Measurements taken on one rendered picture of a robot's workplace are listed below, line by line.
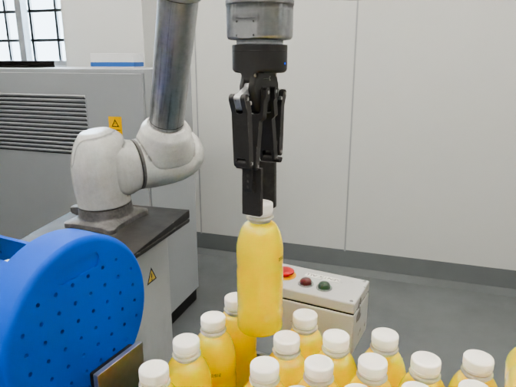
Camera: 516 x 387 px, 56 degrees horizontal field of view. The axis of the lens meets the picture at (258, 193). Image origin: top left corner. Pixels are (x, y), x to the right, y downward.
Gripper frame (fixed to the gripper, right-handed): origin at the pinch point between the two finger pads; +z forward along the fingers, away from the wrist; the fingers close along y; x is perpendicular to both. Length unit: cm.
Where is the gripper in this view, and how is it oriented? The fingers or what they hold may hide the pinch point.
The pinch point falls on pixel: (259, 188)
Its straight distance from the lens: 70.5
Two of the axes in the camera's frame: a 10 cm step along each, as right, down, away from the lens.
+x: 8.9, 1.2, -4.4
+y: -4.5, 2.4, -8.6
